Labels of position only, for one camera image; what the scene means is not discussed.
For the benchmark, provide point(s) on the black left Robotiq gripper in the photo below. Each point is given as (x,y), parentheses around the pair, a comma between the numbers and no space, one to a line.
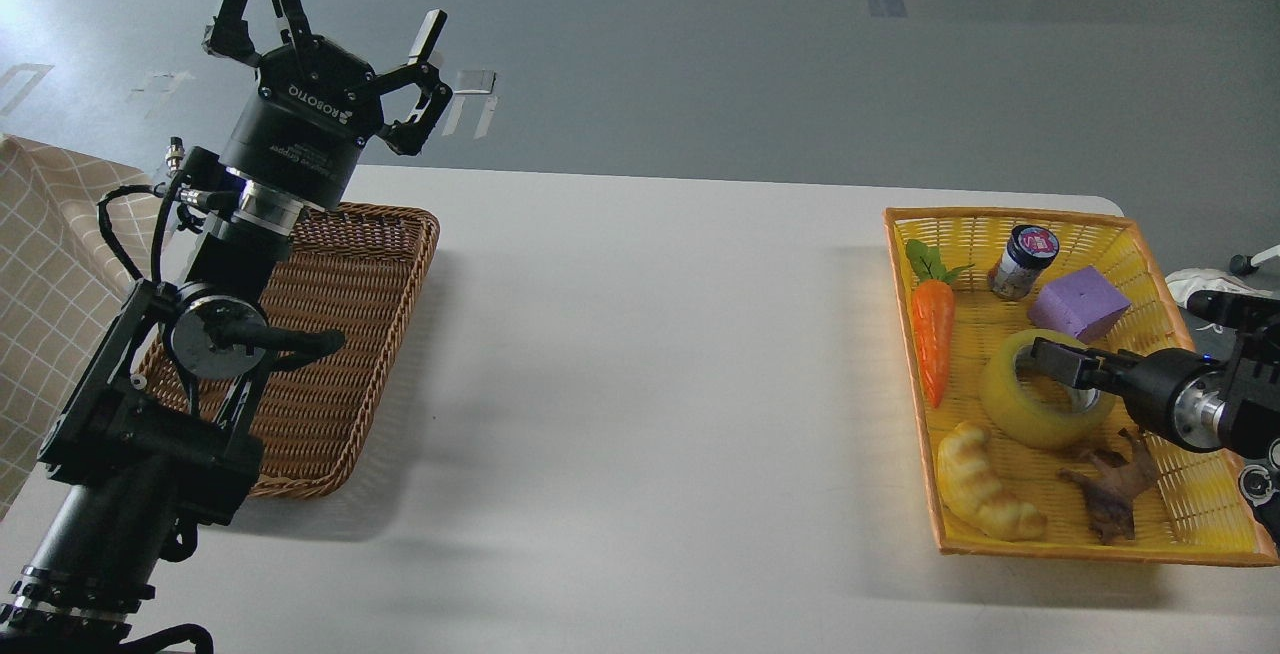
(305,119)

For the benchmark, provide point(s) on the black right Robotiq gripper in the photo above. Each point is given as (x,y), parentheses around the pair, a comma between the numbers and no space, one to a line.
(1162,391)

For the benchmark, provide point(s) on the yellow tape roll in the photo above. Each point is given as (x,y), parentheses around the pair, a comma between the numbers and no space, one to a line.
(1042,414)

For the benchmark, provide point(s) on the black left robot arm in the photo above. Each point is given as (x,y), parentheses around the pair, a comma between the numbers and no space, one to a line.
(253,343)

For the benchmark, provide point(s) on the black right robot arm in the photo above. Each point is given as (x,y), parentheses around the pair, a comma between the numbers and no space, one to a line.
(1244,408)

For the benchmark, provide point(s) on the purple foam block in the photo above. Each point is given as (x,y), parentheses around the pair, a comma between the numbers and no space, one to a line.
(1082,304)

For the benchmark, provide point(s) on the yellow wicker basket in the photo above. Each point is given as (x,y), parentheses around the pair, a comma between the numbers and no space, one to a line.
(1193,514)

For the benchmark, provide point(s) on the brown toy root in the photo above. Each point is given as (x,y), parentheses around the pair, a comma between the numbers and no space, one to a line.
(1109,496)

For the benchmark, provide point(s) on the small dark jar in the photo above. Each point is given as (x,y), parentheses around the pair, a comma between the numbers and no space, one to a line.
(1029,251)

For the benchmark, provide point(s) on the white sneaker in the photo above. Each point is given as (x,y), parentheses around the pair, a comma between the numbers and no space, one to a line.
(1183,283)

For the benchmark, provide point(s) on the orange toy carrot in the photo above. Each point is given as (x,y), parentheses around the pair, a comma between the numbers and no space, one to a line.
(932,315)

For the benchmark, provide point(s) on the yellow toy croissant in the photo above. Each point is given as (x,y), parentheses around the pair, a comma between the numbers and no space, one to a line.
(970,488)

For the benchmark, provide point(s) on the beige checkered cloth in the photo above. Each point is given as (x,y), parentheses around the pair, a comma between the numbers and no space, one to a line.
(60,287)

